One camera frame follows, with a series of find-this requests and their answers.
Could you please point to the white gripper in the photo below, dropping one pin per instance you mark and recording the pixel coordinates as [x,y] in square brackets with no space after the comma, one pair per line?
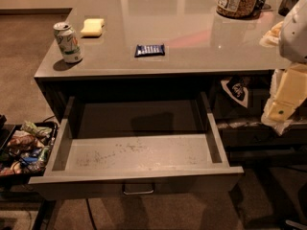
[295,35]

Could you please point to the large nut jar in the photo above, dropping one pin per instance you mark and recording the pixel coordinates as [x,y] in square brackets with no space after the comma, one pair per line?
[235,8]

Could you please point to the grey middle right drawer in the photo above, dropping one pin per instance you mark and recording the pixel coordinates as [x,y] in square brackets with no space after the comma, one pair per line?
[260,135]

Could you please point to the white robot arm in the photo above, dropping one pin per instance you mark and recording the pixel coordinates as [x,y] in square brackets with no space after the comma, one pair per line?
[290,35]

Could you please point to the yellow sponge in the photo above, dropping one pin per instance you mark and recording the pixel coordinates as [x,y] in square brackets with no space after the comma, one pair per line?
[92,27]

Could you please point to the grey top right drawer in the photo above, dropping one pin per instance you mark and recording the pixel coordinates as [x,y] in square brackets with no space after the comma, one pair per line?
[224,107]

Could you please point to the green white soda can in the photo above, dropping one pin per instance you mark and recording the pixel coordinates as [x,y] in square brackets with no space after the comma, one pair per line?
[67,41]

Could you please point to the grey drawer cabinet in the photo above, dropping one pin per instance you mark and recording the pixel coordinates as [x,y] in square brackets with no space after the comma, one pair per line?
[200,46]

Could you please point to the black snack tray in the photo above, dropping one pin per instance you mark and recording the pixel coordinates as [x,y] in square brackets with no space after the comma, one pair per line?
[25,150]

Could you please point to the grey drawer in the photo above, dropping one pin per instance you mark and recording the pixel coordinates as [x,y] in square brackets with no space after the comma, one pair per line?
[137,148]
[260,135]
[224,107]

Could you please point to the blue candy bar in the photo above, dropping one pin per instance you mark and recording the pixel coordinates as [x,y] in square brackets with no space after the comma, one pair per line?
[142,51]

